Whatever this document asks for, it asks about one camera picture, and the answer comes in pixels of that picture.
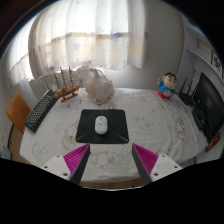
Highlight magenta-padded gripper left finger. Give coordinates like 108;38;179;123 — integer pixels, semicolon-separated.
42;143;92;186

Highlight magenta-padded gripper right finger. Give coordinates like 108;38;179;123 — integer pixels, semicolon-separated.
130;143;184;186

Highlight white cartoon-print computer mouse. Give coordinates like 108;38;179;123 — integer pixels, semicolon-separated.
94;115;109;136

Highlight black mouse pad green lines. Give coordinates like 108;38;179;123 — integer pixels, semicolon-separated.
75;108;130;145

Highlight white cartoon-print tablecloth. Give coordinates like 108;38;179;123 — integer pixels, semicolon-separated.
19;87;209;184

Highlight black keyboard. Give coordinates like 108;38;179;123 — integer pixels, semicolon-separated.
23;89;60;134

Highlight wooden model sailing ship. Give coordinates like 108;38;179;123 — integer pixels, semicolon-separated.
53;65;84;103

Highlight black router with antennas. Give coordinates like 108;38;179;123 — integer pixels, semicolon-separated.
178;77;201;108

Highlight large white conch shell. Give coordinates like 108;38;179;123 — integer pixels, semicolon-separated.
84;68;116;106

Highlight orange wooden chair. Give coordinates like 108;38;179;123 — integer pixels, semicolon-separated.
4;90;33;161

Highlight cartoon boy figure clock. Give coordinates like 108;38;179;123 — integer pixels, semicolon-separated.
157;71;178;101

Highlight black computer monitor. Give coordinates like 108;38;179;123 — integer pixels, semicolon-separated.
192;72;224;144

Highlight white sheer star-print curtain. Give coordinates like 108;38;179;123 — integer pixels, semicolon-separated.
9;0;149;86

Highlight white wall shelf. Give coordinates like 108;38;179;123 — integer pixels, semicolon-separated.
184;46;224;68

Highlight framed wall picture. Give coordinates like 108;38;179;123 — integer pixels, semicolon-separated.
210;49;224;79

